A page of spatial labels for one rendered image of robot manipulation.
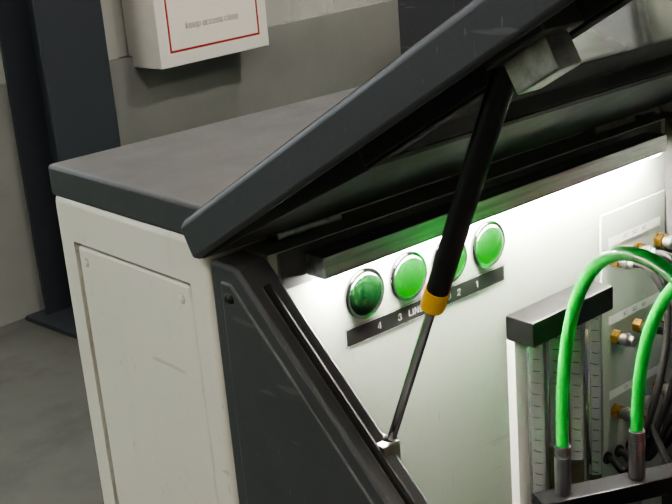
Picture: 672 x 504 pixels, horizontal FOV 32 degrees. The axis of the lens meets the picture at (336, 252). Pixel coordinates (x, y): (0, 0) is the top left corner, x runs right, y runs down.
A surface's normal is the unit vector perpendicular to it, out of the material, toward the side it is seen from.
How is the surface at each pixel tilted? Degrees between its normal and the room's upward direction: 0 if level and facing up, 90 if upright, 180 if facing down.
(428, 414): 90
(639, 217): 90
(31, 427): 0
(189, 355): 90
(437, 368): 90
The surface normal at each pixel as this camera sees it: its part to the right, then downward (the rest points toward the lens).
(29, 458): -0.08, -0.94
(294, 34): 0.72, 0.16
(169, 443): -0.74, 0.27
